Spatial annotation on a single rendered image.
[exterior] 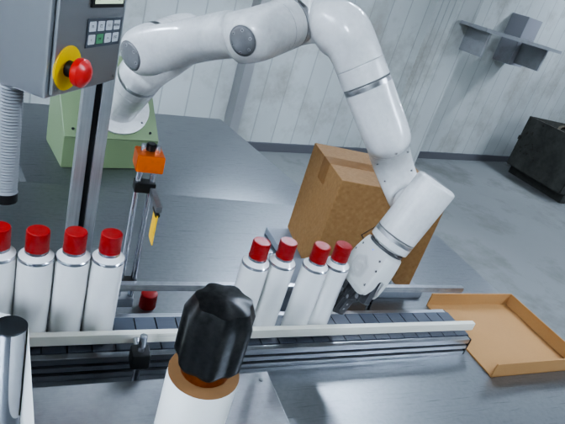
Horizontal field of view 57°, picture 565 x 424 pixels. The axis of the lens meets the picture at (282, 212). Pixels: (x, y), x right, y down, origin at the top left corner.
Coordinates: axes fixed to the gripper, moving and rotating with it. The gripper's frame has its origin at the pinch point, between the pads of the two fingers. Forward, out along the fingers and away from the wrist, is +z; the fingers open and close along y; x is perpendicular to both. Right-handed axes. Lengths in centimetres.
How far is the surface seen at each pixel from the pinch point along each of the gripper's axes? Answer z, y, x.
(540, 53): -182, -342, 362
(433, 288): -10.6, -3.0, 24.1
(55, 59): -18, 1, -68
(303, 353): 10.6, 5.3, -5.1
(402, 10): -123, -352, 199
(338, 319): 4.9, -2.3, 4.7
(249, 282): 1.5, 2.3, -24.3
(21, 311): 20, 2, -56
